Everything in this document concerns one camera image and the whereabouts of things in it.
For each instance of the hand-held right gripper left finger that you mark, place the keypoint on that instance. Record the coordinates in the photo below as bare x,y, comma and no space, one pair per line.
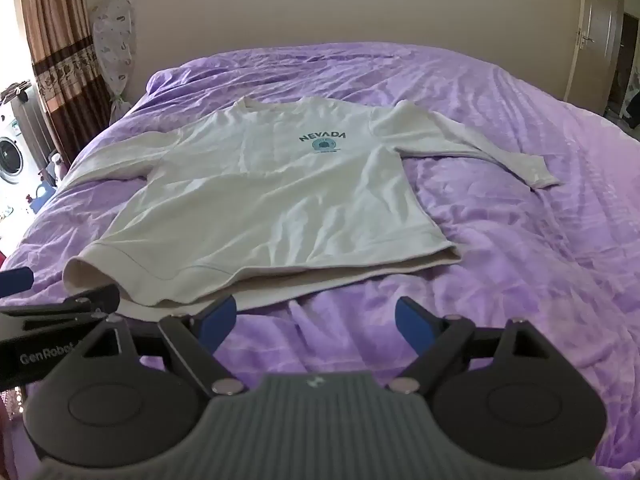
223,316

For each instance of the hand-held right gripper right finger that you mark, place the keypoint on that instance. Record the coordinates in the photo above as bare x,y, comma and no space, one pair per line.
407,319

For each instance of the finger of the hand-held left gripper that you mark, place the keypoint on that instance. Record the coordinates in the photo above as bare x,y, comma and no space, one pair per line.
15,281
75,304

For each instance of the white printed sweatshirt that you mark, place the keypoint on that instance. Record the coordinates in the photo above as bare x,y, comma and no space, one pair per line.
275,200

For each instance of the purple floral bed sheet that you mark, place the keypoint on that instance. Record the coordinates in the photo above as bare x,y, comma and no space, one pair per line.
500,260

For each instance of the white bottle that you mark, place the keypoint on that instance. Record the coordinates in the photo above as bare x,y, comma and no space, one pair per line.
56,166

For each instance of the white washing machine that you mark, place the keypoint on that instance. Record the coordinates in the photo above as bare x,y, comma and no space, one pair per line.
10,155

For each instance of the grey ribbed appliance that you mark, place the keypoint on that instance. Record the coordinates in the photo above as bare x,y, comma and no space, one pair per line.
31,120

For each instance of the brown patterned curtain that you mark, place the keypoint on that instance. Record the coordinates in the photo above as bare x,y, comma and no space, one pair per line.
60,60

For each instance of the standing fan with patterned cover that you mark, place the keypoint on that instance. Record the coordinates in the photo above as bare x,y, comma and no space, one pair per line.
115,45

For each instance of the cream door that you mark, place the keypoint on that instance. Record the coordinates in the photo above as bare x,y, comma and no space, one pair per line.
595,35

